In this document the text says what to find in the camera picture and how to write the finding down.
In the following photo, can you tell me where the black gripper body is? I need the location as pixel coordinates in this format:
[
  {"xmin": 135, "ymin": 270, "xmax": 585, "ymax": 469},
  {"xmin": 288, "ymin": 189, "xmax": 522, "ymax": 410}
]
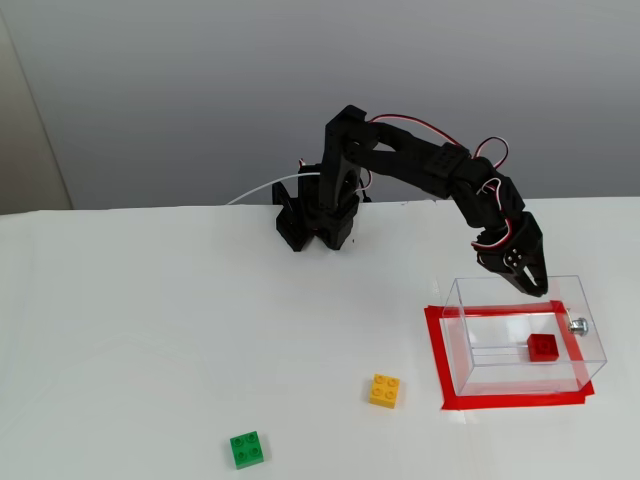
[{"xmin": 477, "ymin": 212, "xmax": 544, "ymax": 274}]

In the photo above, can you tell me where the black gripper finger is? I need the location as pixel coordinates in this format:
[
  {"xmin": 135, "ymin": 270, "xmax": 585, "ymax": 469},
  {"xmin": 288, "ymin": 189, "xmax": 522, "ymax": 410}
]
[
  {"xmin": 527, "ymin": 252, "xmax": 549, "ymax": 299},
  {"xmin": 502, "ymin": 250, "xmax": 540, "ymax": 299}
]

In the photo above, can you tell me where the red lego brick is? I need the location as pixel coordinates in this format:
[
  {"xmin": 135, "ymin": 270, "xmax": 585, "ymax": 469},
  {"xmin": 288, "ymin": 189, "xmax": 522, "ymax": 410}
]
[{"xmin": 527, "ymin": 332, "xmax": 560, "ymax": 362}]

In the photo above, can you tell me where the transparent plastic box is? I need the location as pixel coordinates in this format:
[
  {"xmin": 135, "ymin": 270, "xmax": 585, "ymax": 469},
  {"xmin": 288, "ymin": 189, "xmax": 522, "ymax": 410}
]
[{"xmin": 439, "ymin": 274, "xmax": 609, "ymax": 399}]

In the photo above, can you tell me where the yellow lego brick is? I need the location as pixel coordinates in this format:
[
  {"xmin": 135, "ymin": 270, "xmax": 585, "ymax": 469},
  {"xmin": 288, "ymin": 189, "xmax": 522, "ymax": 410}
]
[{"xmin": 368, "ymin": 373, "xmax": 401, "ymax": 410}]

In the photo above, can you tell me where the green lego brick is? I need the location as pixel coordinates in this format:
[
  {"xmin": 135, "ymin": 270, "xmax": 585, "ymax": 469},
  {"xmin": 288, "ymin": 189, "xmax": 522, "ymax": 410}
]
[{"xmin": 229, "ymin": 430, "xmax": 267, "ymax": 470}]

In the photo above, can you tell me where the black table clamp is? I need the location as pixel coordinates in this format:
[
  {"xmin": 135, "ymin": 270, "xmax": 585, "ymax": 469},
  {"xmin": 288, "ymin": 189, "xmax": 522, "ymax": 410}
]
[{"xmin": 271, "ymin": 182, "xmax": 301, "ymax": 236}]

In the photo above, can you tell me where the red white servo wire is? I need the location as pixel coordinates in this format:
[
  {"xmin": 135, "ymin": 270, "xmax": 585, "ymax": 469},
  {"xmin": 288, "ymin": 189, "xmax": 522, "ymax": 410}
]
[
  {"xmin": 368, "ymin": 114, "xmax": 457, "ymax": 147},
  {"xmin": 471, "ymin": 224, "xmax": 512, "ymax": 252},
  {"xmin": 473, "ymin": 136, "xmax": 511, "ymax": 171}
]

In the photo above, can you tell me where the red base plate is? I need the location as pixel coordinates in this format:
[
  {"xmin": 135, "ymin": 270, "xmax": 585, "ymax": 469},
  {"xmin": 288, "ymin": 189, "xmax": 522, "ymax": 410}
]
[{"xmin": 423, "ymin": 299, "xmax": 596, "ymax": 412}]

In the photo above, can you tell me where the white cable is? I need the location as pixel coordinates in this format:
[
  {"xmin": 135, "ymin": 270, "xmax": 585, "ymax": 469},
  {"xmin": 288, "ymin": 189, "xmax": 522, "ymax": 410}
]
[{"xmin": 224, "ymin": 172, "xmax": 321, "ymax": 206}]

